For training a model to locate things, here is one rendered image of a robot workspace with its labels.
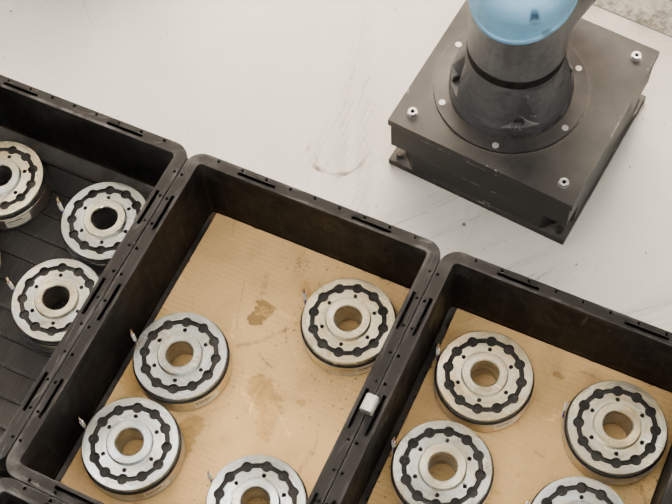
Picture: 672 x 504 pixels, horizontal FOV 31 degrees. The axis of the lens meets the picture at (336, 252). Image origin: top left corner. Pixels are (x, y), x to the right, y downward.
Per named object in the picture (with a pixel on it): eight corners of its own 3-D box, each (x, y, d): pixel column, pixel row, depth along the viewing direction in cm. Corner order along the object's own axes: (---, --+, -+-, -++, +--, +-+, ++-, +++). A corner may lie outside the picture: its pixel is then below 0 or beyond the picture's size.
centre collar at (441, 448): (430, 436, 125) (430, 434, 124) (474, 457, 123) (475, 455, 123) (409, 478, 123) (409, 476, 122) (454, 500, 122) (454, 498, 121)
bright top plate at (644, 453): (582, 368, 128) (583, 366, 127) (677, 401, 126) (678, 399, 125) (553, 455, 124) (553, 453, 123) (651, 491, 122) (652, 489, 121)
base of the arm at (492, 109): (499, 16, 156) (505, -34, 147) (597, 79, 151) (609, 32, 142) (424, 94, 151) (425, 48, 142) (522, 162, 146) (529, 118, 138)
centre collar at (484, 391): (473, 345, 129) (474, 343, 129) (516, 366, 128) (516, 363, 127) (452, 384, 127) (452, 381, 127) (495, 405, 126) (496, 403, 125)
